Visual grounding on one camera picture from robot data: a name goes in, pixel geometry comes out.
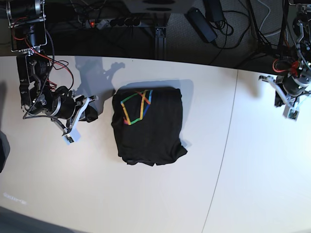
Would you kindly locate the grey camera mount plate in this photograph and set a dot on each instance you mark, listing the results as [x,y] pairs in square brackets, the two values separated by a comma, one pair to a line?
[158,6]

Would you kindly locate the black power strip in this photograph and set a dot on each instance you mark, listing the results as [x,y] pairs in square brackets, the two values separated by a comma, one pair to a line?
[110,22]

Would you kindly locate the dark grey T-shirt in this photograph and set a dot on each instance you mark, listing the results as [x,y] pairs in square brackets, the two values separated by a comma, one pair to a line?
[147,123]

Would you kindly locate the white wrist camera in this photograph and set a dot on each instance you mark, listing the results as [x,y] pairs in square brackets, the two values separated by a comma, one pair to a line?
[71,137]
[291,112]

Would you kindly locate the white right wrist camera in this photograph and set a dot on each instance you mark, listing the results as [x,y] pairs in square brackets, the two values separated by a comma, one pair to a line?
[71,137]

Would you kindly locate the dark object at left edge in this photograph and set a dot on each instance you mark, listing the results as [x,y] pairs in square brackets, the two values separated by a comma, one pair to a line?
[4,150]

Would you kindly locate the aluminium frame post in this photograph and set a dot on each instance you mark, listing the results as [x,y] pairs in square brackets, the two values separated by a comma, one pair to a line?
[158,25]

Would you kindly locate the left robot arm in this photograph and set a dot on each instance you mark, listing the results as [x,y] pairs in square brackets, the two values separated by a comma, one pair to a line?
[293,65]

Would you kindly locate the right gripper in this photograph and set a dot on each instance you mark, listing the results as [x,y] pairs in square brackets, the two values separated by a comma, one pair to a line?
[67,111]

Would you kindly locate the black power brick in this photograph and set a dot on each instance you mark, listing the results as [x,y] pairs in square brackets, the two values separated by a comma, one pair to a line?
[202,27]

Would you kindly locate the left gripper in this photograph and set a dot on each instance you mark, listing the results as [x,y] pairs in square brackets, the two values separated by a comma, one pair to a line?
[289,89]

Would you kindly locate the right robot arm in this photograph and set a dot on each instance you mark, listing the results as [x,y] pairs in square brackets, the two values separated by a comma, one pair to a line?
[41,98]

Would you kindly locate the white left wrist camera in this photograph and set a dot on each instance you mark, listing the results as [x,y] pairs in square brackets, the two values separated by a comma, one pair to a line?
[291,112]

